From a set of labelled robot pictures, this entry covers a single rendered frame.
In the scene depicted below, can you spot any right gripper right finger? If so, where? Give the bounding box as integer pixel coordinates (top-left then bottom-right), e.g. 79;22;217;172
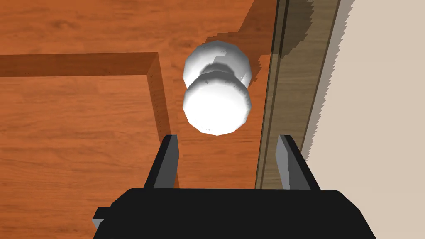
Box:
275;134;321;191

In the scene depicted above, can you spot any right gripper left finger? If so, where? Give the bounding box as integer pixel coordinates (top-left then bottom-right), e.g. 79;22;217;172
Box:
143;134;180;190

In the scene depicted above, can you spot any white round door knob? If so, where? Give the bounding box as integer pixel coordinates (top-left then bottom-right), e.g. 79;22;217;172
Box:
182;40;253;137

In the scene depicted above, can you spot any reddish brown wooden door leaf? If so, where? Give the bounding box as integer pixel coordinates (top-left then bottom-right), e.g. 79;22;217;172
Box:
0;0;279;239

